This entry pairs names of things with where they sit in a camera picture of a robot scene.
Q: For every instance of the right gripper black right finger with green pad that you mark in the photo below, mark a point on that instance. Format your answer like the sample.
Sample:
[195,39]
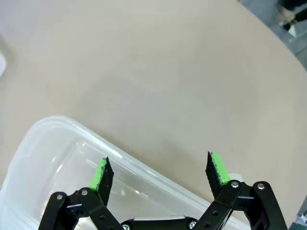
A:
[223,196]

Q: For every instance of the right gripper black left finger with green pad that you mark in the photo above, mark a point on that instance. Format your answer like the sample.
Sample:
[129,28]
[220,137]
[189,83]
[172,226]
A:
[96,206]

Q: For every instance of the clear plastic food container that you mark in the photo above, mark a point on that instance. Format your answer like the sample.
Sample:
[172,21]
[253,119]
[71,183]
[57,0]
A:
[60,153]

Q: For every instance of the white blurry object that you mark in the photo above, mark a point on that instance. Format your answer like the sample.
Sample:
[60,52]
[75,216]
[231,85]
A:
[2,63]

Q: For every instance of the dark blurry floor object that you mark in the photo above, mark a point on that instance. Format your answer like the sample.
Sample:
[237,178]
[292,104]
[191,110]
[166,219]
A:
[291,12]

